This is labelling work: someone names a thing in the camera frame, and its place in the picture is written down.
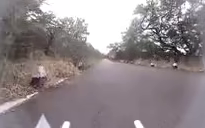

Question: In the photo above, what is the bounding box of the grey asphalt road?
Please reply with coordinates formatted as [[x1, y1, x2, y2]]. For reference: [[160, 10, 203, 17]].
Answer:
[[0, 59, 205, 128]]

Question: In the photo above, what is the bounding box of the dry grass verge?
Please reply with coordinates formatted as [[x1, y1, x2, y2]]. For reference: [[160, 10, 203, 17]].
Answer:
[[111, 55, 205, 74], [0, 57, 103, 108]]

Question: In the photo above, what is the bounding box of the robot's own part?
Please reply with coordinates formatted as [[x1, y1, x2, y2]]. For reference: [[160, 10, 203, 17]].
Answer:
[[133, 119, 146, 128], [61, 120, 72, 128]]

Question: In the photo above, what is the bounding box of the row of trees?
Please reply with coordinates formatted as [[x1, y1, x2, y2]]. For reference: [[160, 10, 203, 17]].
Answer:
[[106, 0, 205, 63], [0, 0, 104, 68]]

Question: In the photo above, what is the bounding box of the pale road edge kerb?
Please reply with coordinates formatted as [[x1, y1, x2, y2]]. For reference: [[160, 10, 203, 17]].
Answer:
[[0, 77, 69, 118]]

